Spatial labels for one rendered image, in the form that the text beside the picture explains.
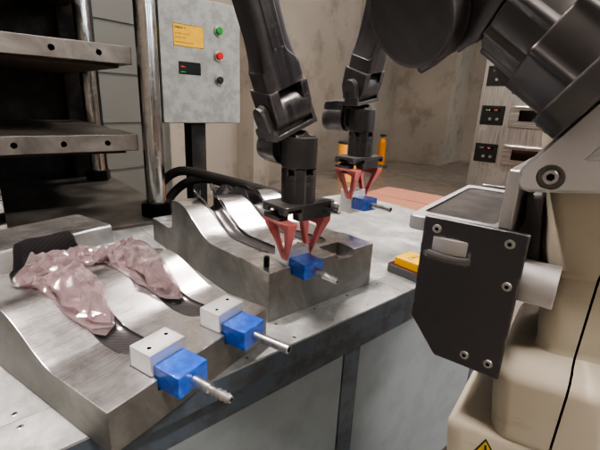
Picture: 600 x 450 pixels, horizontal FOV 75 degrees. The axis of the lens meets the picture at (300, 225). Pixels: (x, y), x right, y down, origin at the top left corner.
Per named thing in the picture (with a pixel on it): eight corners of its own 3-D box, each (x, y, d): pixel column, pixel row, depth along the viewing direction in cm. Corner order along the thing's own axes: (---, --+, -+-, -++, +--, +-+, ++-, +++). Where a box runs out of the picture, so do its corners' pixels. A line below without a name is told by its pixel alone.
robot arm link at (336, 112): (354, 79, 81) (379, 74, 87) (313, 79, 89) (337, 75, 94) (355, 137, 86) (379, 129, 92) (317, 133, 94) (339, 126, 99)
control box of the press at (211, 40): (244, 363, 181) (245, 5, 138) (182, 391, 162) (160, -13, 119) (220, 341, 197) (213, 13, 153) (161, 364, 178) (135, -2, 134)
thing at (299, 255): (347, 293, 64) (350, 262, 62) (324, 302, 60) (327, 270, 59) (295, 266, 73) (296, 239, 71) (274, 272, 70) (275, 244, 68)
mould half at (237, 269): (369, 283, 82) (375, 221, 78) (268, 322, 66) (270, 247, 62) (239, 223, 118) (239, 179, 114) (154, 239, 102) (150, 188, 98)
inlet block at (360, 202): (395, 220, 90) (398, 196, 88) (382, 223, 86) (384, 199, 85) (353, 208, 99) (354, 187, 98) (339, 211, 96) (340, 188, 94)
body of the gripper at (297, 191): (261, 211, 65) (262, 166, 63) (307, 203, 72) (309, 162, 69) (285, 220, 60) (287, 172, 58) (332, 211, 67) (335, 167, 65)
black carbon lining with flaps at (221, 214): (330, 249, 81) (333, 204, 78) (266, 267, 71) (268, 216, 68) (239, 211, 106) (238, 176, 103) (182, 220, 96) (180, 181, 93)
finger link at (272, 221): (262, 255, 68) (262, 203, 65) (294, 247, 72) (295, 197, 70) (286, 269, 63) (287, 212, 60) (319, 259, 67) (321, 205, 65)
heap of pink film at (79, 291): (195, 292, 63) (193, 245, 60) (86, 345, 48) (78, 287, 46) (99, 254, 76) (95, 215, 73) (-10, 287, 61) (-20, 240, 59)
